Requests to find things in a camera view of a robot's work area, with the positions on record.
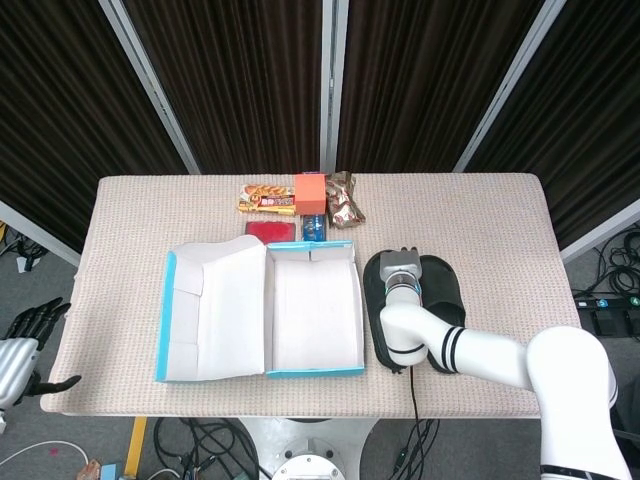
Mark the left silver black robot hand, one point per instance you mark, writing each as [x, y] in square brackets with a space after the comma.
[17, 370]

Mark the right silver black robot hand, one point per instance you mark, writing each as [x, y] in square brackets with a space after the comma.
[400, 262]

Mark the black rubber slipper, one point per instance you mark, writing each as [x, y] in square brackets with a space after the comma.
[372, 300]
[445, 285]

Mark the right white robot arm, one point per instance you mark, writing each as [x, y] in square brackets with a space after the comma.
[495, 357]

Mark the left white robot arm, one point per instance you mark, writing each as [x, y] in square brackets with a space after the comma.
[2, 422]

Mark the orange cube box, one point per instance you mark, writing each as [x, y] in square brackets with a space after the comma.
[310, 197]

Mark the yellow snack packet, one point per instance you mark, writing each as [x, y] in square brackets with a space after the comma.
[265, 200]

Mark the light blue cardboard shoe box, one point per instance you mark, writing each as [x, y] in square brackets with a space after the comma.
[230, 310]

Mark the table with beige tablecloth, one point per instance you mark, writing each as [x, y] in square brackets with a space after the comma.
[150, 210]

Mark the brown foil snack bag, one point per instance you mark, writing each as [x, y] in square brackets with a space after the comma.
[344, 205]

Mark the small blue packet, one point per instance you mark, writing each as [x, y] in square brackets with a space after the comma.
[314, 227]

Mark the small brown object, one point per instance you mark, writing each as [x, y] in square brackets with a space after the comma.
[89, 470]

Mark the red flat case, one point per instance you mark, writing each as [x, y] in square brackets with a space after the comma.
[270, 233]

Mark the small light blue object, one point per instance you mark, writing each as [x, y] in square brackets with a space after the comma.
[108, 472]

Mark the yellow floor tape strip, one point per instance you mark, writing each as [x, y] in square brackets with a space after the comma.
[135, 445]

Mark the dark brown pleated curtain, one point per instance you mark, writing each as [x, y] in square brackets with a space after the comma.
[50, 100]
[590, 100]
[225, 75]
[425, 75]

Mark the black foot pedal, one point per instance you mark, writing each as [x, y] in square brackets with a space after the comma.
[612, 324]

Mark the grey partition frame post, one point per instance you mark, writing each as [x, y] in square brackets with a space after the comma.
[150, 90]
[35, 232]
[600, 232]
[510, 85]
[332, 85]

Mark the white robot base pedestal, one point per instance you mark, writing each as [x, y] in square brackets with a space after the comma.
[305, 445]

